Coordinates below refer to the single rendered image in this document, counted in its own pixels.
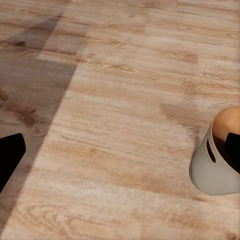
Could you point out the trash can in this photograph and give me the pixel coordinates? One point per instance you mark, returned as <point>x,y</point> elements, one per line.
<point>211,171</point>

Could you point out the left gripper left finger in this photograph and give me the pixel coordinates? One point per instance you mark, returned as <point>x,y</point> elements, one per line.
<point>12,150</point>

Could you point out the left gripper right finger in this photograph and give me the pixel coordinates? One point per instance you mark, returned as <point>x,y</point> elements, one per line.
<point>232,149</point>

